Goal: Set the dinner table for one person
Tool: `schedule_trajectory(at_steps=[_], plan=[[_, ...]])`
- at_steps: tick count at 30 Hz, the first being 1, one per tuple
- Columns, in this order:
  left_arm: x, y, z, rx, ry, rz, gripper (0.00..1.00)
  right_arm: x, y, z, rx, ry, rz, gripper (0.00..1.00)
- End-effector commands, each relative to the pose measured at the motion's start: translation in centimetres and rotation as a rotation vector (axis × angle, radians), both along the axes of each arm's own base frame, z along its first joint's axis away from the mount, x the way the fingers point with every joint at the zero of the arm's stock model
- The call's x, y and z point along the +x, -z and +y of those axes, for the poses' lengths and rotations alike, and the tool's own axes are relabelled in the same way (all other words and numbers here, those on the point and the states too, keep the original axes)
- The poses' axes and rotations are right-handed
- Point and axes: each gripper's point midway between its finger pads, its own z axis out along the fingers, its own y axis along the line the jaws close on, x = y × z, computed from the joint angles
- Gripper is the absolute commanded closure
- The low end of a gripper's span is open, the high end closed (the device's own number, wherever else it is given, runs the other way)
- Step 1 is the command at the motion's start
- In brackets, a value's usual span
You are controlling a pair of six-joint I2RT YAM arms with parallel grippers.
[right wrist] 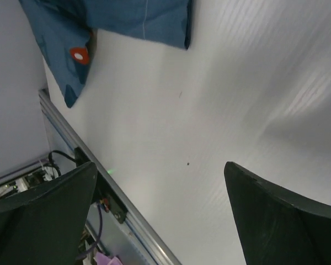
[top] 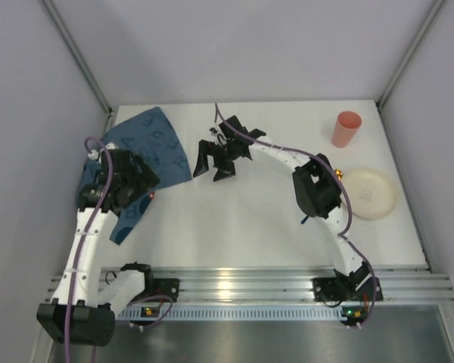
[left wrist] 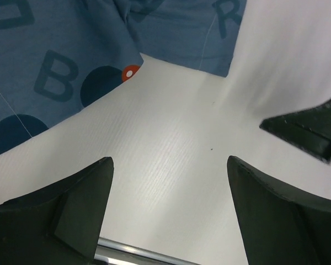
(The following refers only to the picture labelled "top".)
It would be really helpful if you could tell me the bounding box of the blue letter placemat cloth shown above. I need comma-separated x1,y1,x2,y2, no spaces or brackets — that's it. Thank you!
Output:
77,106,192,247

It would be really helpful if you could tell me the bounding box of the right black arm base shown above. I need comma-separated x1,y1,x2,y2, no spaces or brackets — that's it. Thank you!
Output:
312,276,384,306

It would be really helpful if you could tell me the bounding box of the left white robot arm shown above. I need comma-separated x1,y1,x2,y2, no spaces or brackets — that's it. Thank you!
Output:
36,149,160,346

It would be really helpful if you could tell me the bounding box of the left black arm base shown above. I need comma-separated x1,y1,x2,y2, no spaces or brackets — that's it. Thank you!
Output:
130,278,180,302

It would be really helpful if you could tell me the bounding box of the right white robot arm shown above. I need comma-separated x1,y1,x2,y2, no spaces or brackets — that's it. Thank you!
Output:
193,116,378,305

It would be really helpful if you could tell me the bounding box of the gold metal fork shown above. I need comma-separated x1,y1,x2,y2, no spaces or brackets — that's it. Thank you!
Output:
335,169,343,180

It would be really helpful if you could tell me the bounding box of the pink plastic cup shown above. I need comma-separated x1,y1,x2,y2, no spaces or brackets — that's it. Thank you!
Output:
331,110,362,148

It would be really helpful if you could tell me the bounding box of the cream round plate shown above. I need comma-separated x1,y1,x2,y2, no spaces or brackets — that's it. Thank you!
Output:
341,168,398,220

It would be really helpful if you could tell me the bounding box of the aluminium mounting rail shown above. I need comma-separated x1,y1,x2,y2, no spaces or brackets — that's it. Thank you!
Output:
45,266,454,303

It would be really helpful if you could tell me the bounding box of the left aluminium frame post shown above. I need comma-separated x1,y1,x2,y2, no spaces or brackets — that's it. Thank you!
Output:
39,0,113,116

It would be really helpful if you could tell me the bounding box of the aluminium frame post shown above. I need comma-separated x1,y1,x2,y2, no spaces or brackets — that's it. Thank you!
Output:
39,0,113,116
375,0,447,112

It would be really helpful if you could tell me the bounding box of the perforated grey cable duct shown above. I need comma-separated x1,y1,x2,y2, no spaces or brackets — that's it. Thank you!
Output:
117,306,365,321

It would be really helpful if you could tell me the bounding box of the right aluminium frame post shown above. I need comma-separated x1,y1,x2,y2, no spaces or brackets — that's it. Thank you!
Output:
375,0,447,112

